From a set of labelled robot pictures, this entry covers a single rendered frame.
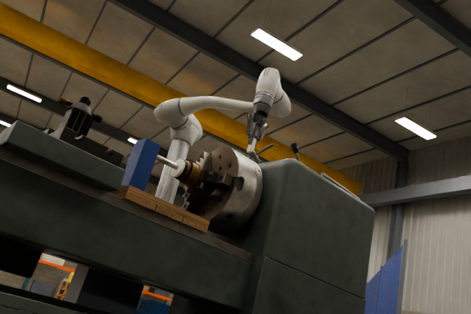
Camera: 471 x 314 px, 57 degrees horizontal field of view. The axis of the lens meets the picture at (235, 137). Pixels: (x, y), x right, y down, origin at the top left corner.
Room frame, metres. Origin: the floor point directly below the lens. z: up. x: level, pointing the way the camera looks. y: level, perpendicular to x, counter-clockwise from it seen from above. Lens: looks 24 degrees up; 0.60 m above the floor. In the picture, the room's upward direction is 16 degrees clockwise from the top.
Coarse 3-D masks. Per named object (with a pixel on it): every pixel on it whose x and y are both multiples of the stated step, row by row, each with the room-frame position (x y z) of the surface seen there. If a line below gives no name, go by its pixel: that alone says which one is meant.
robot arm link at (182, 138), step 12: (192, 120) 2.17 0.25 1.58; (180, 132) 2.18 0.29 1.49; (192, 132) 2.20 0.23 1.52; (180, 144) 2.20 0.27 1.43; (192, 144) 2.26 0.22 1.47; (168, 156) 2.21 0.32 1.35; (180, 156) 2.20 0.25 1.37; (168, 168) 2.20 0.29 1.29; (168, 180) 2.19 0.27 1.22; (156, 192) 2.22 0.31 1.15; (168, 192) 2.19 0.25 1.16
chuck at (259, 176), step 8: (256, 168) 1.53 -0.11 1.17; (256, 184) 1.51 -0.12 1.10; (256, 192) 1.51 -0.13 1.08; (256, 200) 1.52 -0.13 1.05; (248, 208) 1.52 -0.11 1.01; (256, 208) 1.53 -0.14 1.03; (248, 216) 1.54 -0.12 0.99; (240, 224) 1.56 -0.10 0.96; (224, 232) 1.61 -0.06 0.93; (232, 232) 1.60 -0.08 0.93
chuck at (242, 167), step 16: (224, 160) 1.54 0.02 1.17; (240, 160) 1.48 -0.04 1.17; (240, 176) 1.46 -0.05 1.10; (256, 176) 1.51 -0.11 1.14; (208, 192) 1.63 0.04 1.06; (224, 192) 1.50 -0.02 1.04; (240, 192) 1.47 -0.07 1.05; (208, 208) 1.55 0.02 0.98; (224, 208) 1.48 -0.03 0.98; (240, 208) 1.50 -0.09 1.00; (224, 224) 1.55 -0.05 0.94
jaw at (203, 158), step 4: (204, 152) 1.60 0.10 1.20; (200, 156) 1.61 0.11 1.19; (204, 156) 1.59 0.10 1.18; (208, 156) 1.61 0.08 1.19; (200, 160) 1.57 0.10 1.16; (204, 160) 1.58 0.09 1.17; (208, 160) 1.60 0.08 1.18; (200, 164) 1.56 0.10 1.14; (204, 164) 1.57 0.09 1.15; (208, 164) 1.59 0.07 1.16; (204, 168) 1.56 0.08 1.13; (208, 168) 1.58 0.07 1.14
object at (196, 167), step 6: (186, 162) 1.48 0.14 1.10; (192, 162) 1.50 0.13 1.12; (186, 168) 1.47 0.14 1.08; (192, 168) 1.48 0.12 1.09; (198, 168) 1.50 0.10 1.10; (186, 174) 1.48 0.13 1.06; (192, 174) 1.48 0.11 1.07; (198, 174) 1.50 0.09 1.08; (180, 180) 1.51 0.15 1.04; (186, 180) 1.50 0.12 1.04; (192, 180) 1.50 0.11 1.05; (186, 186) 1.54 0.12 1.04
